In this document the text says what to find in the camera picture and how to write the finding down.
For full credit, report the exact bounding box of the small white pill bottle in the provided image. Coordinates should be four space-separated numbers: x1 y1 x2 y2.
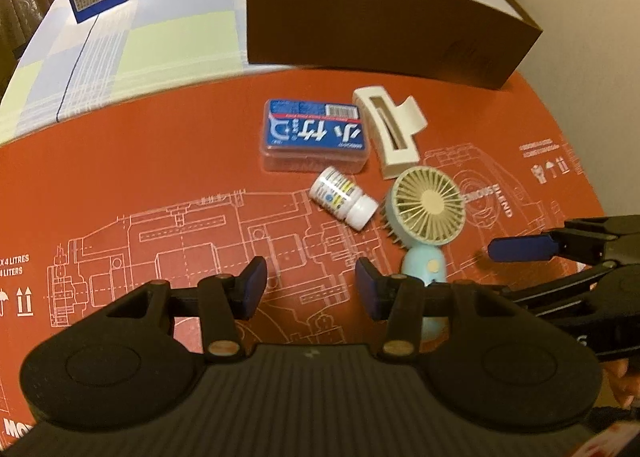
308 166 380 232

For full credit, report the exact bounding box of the brown cardboard box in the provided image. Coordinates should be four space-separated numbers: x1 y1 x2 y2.
246 0 543 90

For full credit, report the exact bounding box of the checked tablecloth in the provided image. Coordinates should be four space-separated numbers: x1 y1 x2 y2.
0 0 296 148

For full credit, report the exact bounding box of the red printed cardboard sheet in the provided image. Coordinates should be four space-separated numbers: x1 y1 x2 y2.
0 64 606 443

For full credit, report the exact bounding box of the red white cloth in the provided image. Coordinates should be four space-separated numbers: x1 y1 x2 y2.
575 419 640 457

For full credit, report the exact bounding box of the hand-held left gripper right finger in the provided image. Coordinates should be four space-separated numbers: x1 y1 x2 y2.
355 257 531 359

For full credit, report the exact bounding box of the pale blue handheld fan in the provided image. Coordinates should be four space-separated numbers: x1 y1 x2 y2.
382 166 468 343

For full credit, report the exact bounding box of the clear plastic box blue label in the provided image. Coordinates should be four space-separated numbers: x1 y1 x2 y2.
260 98 373 176

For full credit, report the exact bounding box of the beige curtain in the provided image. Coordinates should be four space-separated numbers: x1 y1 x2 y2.
0 0 68 92

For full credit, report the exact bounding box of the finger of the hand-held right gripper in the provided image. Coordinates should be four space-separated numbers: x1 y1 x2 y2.
500 264 621 313
487 216 640 265

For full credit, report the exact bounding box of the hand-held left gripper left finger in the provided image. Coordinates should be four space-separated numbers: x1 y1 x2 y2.
102 256 269 359

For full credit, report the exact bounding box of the person's right hand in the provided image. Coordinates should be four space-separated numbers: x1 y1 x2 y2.
597 356 640 410

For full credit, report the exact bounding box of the cream hair claw clip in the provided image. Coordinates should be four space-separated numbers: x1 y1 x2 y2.
351 85 430 181

